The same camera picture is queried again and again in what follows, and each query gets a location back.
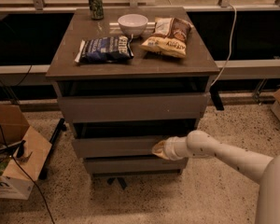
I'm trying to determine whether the grey drawer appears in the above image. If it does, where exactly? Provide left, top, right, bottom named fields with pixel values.
left=58, top=93, right=209, bottom=123
left=83, top=155, right=188, bottom=175
left=72, top=135, right=163, bottom=158

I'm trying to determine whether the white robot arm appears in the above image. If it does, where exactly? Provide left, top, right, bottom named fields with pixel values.
left=152, top=130, right=280, bottom=224

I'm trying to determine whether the grey top drawer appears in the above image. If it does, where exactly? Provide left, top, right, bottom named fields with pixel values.
left=58, top=93, right=209, bottom=123

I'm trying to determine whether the grey bottom drawer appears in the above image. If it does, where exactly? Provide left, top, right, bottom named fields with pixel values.
left=83, top=155, right=188, bottom=175

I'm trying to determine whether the grey drawer cabinet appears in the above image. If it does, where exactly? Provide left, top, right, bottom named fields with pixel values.
left=47, top=8, right=219, bottom=176

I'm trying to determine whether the black stand leg right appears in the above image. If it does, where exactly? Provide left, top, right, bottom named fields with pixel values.
left=210, top=85, right=224, bottom=111

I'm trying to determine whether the black stand leg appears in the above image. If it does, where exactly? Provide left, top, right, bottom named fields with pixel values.
left=39, top=118, right=66, bottom=180
left=210, top=85, right=224, bottom=111

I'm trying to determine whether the black stand leg left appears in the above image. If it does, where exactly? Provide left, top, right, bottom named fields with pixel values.
left=39, top=118, right=66, bottom=180

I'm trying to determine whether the yellow brown chip bag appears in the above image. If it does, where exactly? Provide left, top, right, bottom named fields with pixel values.
left=140, top=17, right=193, bottom=59

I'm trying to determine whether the blue chip bag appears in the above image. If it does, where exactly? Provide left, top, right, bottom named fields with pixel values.
left=75, top=35, right=133, bottom=63

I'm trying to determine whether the white bowl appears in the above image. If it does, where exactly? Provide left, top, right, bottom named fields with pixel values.
left=118, top=14, right=148, bottom=37

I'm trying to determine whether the open cardboard box left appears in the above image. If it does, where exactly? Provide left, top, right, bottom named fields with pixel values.
left=0, top=105, right=51, bottom=200

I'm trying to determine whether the green drink can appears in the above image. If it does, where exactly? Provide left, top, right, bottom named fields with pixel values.
left=88, top=0, right=104, bottom=20

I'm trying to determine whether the white cable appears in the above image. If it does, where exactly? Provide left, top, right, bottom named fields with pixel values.
left=209, top=3, right=238, bottom=89

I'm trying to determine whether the black cable on floor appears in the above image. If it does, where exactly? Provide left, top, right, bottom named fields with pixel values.
left=0, top=109, right=56, bottom=224

